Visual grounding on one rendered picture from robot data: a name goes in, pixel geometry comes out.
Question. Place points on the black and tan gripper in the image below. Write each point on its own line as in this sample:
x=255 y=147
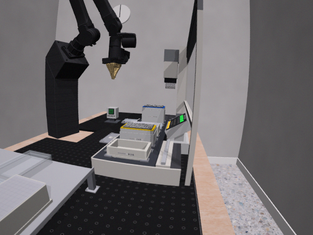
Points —
x=113 y=62

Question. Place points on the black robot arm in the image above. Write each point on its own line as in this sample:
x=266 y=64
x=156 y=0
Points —
x=89 y=35

